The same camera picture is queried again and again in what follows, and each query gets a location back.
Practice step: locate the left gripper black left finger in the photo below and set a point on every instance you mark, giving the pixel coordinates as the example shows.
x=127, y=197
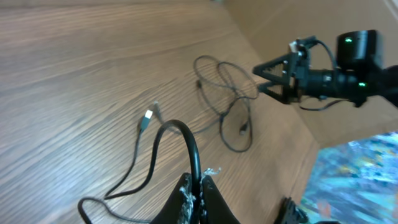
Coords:
x=179, y=207

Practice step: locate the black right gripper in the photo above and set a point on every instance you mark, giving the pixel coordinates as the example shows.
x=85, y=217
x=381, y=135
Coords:
x=292, y=69

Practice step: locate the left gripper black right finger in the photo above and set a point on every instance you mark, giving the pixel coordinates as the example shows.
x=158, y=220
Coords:
x=213, y=207

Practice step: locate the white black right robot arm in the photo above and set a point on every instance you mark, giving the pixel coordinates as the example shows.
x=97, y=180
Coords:
x=356, y=73

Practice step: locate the colourful blue patterned floor mat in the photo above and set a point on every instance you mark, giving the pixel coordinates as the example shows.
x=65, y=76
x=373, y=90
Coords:
x=354, y=182

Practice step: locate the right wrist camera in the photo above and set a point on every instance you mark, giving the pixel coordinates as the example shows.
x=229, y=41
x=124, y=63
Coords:
x=302, y=46

